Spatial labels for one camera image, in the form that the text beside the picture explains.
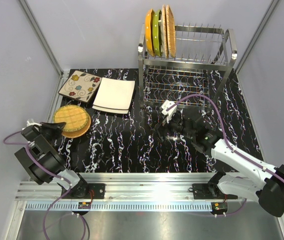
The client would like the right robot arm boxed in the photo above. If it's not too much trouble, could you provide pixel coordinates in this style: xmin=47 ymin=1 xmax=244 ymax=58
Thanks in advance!
xmin=154 ymin=111 xmax=284 ymax=217

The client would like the orange octagonal plate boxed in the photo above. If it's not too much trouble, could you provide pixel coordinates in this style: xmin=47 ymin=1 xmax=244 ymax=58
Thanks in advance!
xmin=145 ymin=8 xmax=155 ymax=57

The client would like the aluminium frame post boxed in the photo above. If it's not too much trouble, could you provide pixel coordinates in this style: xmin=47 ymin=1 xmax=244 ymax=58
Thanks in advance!
xmin=235 ymin=0 xmax=281 ymax=75
xmin=17 ymin=0 xmax=64 ymax=78

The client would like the black marble pattern mat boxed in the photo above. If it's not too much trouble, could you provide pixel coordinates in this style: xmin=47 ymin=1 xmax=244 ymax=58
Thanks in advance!
xmin=55 ymin=72 xmax=263 ymax=173

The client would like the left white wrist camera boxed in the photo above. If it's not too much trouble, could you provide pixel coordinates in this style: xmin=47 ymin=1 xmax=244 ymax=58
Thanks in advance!
xmin=26 ymin=119 xmax=42 ymax=127

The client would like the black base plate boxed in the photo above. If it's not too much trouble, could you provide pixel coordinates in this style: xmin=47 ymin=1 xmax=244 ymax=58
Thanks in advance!
xmin=75 ymin=183 xmax=106 ymax=200
xmin=189 ymin=183 xmax=221 ymax=200

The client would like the steel two-tier dish rack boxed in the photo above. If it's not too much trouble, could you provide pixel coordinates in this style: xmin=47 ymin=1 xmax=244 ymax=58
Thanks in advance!
xmin=138 ymin=24 xmax=238 ymax=108

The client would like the aluminium mounting rail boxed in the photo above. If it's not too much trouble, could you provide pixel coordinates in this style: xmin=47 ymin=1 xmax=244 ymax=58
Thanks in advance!
xmin=15 ymin=173 xmax=253 ymax=214

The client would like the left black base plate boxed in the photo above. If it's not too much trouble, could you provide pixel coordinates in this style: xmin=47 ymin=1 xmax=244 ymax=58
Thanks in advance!
xmin=75 ymin=183 xmax=106 ymax=200

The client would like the right aluminium frame post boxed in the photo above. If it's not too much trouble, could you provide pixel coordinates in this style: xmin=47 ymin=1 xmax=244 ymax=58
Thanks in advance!
xmin=235 ymin=0 xmax=281 ymax=75

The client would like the green dotted plate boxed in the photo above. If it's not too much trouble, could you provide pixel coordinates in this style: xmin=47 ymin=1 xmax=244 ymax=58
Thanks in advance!
xmin=152 ymin=9 xmax=162 ymax=57

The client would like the green wicker plate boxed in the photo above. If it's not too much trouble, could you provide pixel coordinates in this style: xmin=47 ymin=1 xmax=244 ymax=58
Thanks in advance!
xmin=53 ymin=105 xmax=89 ymax=132

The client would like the large woven wicker plate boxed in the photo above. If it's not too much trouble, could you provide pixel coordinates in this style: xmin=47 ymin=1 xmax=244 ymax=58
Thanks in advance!
xmin=166 ymin=5 xmax=176 ymax=58

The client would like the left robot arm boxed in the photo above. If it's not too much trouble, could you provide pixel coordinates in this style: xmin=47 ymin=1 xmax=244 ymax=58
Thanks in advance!
xmin=14 ymin=121 xmax=90 ymax=199

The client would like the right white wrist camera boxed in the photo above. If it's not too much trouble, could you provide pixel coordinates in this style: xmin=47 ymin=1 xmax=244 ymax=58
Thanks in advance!
xmin=160 ymin=100 xmax=177 ymax=122

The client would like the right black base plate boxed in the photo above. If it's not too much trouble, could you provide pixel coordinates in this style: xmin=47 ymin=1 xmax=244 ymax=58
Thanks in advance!
xmin=189 ymin=183 xmax=221 ymax=200

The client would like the white black-rimmed square plate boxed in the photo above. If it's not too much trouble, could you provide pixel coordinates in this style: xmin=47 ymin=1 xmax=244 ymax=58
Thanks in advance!
xmin=93 ymin=77 xmax=135 ymax=110

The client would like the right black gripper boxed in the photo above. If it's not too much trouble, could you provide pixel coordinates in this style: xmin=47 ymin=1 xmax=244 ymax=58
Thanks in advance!
xmin=151 ymin=111 xmax=195 ymax=142

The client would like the orange wicker plate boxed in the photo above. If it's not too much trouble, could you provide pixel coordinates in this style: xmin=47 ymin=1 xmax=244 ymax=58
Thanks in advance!
xmin=62 ymin=113 xmax=91 ymax=138

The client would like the left aluminium frame post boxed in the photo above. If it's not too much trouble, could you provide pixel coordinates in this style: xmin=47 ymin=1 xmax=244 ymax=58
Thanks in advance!
xmin=17 ymin=0 xmax=64 ymax=78

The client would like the floral square ceramic plate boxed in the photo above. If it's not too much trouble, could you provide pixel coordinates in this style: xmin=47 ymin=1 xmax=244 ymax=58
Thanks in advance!
xmin=58 ymin=70 xmax=102 ymax=103

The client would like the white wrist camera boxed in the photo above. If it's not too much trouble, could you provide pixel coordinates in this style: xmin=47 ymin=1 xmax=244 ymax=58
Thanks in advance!
xmin=26 ymin=119 xmax=42 ymax=127
xmin=160 ymin=100 xmax=177 ymax=122

